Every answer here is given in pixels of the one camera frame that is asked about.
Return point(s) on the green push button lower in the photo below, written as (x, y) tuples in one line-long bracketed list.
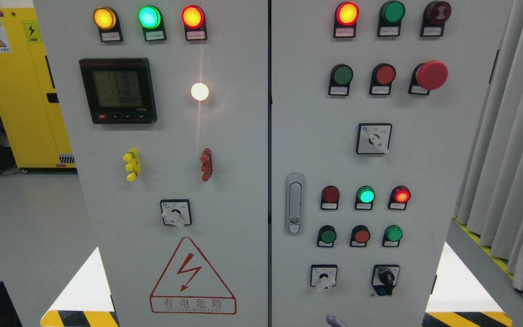
[(326, 236)]

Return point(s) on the green start push button upper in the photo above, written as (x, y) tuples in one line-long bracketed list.
[(340, 78)]

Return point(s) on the red push button lower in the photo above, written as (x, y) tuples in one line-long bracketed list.
[(359, 236)]

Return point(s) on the red stop push button upper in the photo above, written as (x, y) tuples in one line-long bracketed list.
[(381, 80)]

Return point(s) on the red mushroom emergency stop button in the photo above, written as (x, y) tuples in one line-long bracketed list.
[(428, 76)]

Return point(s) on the red terminal connector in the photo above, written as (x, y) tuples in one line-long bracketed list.
[(206, 167)]

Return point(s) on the dark red indicator light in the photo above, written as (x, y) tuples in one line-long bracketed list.
[(330, 197)]

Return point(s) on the white lit indicator lamp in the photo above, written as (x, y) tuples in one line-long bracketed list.
[(200, 91)]

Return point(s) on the lit green indicator light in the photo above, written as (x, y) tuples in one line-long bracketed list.
[(364, 198)]

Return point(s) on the left grey cabinet door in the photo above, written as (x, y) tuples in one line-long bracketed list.
[(229, 211)]

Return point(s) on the grey cabinet door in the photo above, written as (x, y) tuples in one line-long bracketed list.
[(229, 211), (315, 134)]

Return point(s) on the right grey cabinet door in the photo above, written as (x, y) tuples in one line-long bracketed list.
[(315, 134)]

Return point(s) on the yellow terminal connector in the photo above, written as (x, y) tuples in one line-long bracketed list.
[(132, 164)]

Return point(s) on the red electrical hazard warning sticker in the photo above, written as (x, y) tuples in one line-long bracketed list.
[(190, 285)]

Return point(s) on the lit red indicator light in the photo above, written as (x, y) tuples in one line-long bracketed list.
[(399, 198)]

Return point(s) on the green indicator light lower right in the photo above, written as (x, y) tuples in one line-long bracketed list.
[(392, 236)]

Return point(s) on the black digital power meter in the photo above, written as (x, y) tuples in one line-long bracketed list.
[(119, 90)]

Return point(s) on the red indicator light top left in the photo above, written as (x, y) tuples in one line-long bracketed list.
[(194, 23)]

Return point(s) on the red indicator light top right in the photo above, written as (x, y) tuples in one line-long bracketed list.
[(345, 20)]

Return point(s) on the green indicator light top left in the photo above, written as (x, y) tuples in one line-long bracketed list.
[(151, 21)]

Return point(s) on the dark green indicator light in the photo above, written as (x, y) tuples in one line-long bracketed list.
[(390, 17)]

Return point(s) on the yellow indicator light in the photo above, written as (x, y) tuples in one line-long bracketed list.
[(108, 24)]

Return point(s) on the dark red buzzer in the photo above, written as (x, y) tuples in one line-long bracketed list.
[(435, 15)]

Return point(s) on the grey curtain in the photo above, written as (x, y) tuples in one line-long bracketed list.
[(491, 198)]

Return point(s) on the yellow safety storage cabinet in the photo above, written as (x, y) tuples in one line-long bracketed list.
[(29, 105)]

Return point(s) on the grey door latch handle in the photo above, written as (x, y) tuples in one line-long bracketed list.
[(294, 197)]

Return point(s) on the left door rotary selector switch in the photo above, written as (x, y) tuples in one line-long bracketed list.
[(176, 212)]

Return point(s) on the upper right rotary selector switch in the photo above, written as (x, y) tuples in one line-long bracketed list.
[(373, 139)]

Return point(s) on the lower white rotary selector switch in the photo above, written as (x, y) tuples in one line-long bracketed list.
[(323, 276)]

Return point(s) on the black knob selector switch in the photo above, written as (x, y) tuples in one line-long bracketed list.
[(385, 278)]

